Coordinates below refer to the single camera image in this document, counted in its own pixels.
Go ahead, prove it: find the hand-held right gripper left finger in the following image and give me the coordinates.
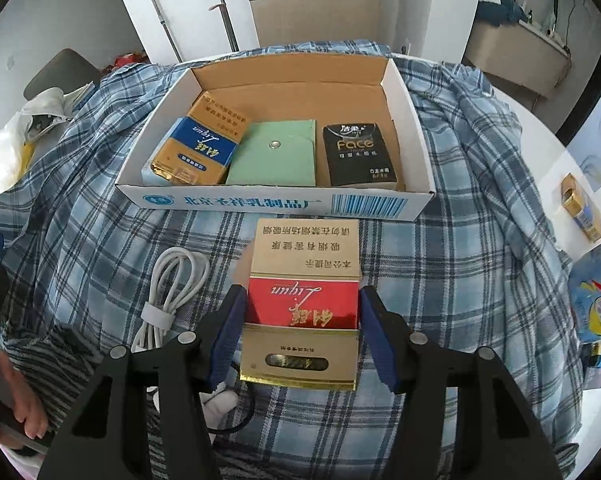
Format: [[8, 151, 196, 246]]
[[38, 284, 248, 480]]

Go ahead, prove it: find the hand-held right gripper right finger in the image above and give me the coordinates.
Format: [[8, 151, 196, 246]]
[[359, 285, 564, 480]]

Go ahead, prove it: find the red and gold cigarette pack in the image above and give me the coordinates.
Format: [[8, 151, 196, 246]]
[[239, 217, 365, 392]]

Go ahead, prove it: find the green snap pouch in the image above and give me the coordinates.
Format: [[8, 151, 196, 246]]
[[225, 120, 317, 187]]

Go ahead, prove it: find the black tissue pack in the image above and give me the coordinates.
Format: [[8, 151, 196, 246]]
[[322, 122, 400, 190]]

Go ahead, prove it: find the blue and gold cigarette pack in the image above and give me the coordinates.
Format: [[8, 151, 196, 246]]
[[141, 91, 251, 186]]

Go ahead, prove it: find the cardboard box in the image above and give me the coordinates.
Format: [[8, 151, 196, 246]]
[[116, 50, 436, 222]]

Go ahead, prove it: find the person's left hand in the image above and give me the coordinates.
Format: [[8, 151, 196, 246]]
[[0, 347, 56, 453]]

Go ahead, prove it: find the white plastic bag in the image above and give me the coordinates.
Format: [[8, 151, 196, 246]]
[[0, 110, 34, 196]]

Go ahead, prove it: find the blue plaid cloth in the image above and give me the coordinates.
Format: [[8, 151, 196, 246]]
[[0, 42, 589, 480]]

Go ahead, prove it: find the grey chair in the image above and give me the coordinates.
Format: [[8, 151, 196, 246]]
[[23, 48, 104, 103]]

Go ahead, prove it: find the small blue yellow box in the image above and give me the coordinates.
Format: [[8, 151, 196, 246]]
[[583, 342, 601, 388]]

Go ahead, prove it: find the cola bottle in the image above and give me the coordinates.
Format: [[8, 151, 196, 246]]
[[568, 232, 601, 348]]

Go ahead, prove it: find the red cloth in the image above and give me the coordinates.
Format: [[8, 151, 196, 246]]
[[111, 51, 148, 68]]

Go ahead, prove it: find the grey mop pole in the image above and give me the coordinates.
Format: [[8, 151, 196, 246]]
[[136, 0, 184, 63]]

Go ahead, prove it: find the beige vanity cabinet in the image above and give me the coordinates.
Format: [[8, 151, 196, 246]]
[[463, 7, 574, 98]]

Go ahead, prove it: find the thin pole with hook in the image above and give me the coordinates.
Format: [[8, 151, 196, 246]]
[[210, 0, 240, 53]]

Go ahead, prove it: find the gold refrigerator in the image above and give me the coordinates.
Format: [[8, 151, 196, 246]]
[[245, 0, 384, 51]]

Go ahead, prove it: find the dark blue cloth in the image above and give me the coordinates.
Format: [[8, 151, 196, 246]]
[[477, 0, 529, 28]]

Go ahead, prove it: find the coiled white cable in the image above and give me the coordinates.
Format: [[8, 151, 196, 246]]
[[132, 246, 211, 356]]

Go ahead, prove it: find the black cable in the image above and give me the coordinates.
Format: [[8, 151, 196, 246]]
[[208, 385, 256, 436]]

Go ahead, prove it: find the black door frame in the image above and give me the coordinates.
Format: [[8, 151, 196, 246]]
[[558, 25, 601, 146]]

